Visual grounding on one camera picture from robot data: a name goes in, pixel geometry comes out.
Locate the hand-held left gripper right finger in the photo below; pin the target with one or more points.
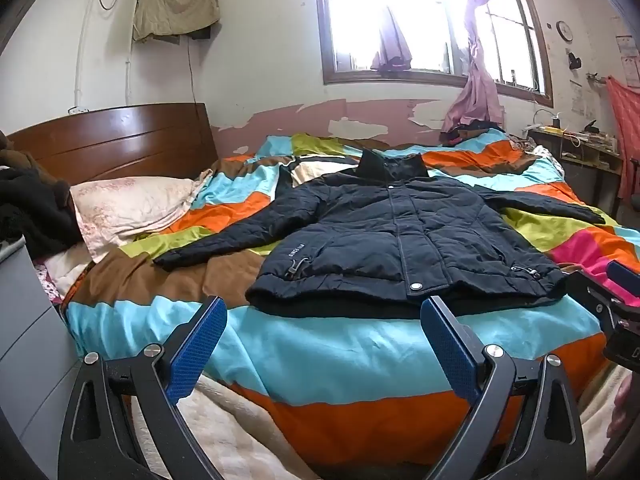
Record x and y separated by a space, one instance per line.
450 355

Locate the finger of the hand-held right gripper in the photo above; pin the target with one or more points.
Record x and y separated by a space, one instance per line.
590 287
625 276

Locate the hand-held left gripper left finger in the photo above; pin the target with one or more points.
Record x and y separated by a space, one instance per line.
195 350

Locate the dark navy padded jacket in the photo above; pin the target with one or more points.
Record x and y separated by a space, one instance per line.
395 240

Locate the heap of dark clothes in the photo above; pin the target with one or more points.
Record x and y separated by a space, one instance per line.
467 132

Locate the dark clothes pile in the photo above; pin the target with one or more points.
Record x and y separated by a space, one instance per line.
30 205

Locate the cream fleece blanket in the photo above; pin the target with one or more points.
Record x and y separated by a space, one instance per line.
225 430

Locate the colourful patchwork quilt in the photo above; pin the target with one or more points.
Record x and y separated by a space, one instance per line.
310 355

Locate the cluttered wooden desk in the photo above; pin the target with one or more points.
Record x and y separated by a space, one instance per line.
585 155

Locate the pink checkered cloth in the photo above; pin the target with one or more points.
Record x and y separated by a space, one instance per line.
627 130

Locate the pale pink floral pillow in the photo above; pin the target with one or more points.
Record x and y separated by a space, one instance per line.
130 207

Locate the pink curtain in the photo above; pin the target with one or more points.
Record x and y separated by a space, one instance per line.
477 95

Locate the brown wooden headboard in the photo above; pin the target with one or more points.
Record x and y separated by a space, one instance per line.
110 140

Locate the brown framed window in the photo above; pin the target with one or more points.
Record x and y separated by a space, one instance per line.
430 25

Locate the purple hanging garment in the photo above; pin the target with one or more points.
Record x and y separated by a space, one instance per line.
392 47

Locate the beige cloth cover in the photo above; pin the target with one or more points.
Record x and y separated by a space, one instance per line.
170 2

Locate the paper wall posters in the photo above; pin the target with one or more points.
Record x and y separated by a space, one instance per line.
629 60

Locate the small black wall object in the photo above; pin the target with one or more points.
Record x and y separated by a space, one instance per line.
574 61

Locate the round wall clock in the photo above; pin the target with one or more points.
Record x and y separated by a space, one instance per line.
565 31

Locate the white wall pipe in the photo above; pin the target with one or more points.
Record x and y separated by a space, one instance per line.
79 60

